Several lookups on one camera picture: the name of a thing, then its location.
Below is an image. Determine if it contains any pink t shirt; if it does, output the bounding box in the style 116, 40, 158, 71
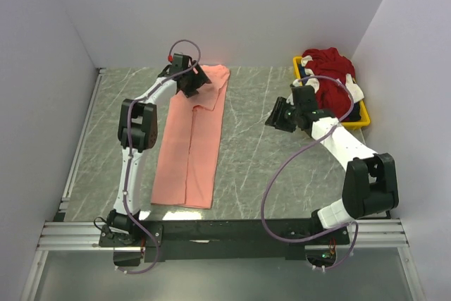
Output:
151, 65, 230, 209

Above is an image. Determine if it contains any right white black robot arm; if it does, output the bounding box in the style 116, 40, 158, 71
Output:
265, 85, 399, 242

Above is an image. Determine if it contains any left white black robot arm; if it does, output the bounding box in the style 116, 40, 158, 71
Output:
106, 54, 211, 242

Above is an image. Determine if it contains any dark red t shirt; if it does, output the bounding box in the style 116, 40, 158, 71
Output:
302, 47, 355, 118

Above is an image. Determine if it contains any black garment in bin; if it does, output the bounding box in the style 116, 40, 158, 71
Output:
345, 102, 362, 122

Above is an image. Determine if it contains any white t shirt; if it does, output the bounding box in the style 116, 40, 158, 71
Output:
300, 55, 364, 107

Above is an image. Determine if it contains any yellow plastic bin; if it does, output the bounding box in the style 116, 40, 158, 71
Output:
292, 56, 371, 130

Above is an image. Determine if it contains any black base crossbar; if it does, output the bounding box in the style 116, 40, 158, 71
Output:
98, 219, 339, 269

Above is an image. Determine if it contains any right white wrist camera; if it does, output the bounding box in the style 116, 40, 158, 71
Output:
286, 79, 302, 106

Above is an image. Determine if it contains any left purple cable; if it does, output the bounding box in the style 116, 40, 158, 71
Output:
125, 39, 202, 276

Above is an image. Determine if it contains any aluminium frame rail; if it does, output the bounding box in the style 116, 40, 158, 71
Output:
20, 68, 413, 300

